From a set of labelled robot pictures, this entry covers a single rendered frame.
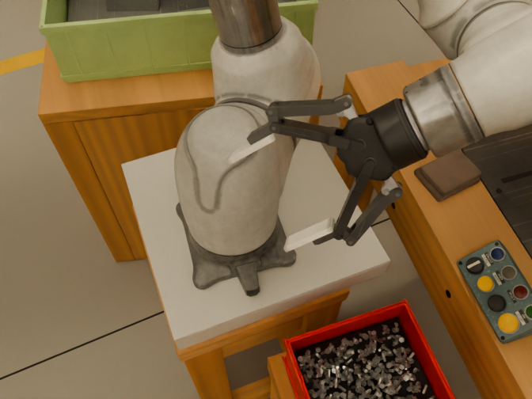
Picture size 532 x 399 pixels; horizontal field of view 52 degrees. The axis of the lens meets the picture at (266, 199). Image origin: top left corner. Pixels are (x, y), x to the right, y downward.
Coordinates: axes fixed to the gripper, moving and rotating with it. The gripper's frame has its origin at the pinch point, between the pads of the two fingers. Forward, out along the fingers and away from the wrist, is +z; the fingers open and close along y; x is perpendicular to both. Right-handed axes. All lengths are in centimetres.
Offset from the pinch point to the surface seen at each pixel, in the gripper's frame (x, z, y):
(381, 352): -9.8, 1.9, -35.1
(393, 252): -112, 18, -75
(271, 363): -10.9, 20.9, -30.8
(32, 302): -73, 125, -19
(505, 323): -13.0, -16.9, -39.6
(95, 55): -58, 41, 32
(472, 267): -20.5, -15.6, -32.9
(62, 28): -51, 40, 39
